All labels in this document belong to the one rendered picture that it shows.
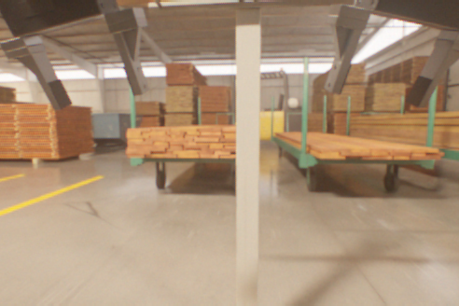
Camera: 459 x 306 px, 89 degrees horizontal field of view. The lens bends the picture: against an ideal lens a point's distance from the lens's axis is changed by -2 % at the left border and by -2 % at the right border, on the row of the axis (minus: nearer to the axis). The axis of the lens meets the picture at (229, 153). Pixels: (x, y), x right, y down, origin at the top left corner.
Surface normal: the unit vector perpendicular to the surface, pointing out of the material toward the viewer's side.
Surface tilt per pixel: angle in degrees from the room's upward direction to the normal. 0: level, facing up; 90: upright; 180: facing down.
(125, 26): 113
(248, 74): 90
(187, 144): 90
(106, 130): 90
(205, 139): 90
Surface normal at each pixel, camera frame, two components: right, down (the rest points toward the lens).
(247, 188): -0.08, 0.12
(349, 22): 0.04, 0.50
